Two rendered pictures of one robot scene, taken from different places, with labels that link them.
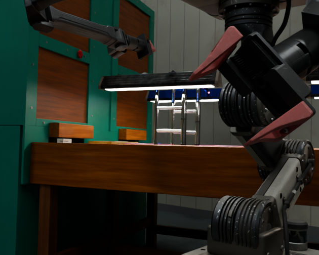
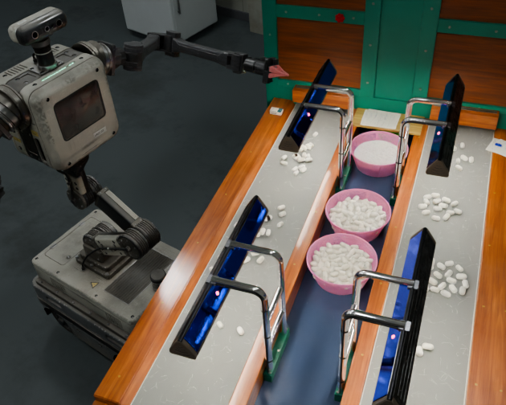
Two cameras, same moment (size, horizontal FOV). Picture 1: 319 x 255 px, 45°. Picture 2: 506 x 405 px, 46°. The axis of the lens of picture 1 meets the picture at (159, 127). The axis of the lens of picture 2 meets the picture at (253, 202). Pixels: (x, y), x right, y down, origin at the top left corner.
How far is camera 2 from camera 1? 311 cm
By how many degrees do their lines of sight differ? 92
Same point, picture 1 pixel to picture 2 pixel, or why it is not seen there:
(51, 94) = (300, 58)
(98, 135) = (383, 104)
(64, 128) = (299, 95)
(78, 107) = (345, 71)
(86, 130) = (336, 100)
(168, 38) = not seen: outside the picture
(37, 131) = (281, 89)
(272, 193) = (95, 237)
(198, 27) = not seen: outside the picture
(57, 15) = (176, 47)
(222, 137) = not seen: outside the picture
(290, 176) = (106, 240)
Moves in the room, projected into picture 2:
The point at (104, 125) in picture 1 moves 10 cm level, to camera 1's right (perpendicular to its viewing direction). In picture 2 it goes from (398, 93) to (404, 104)
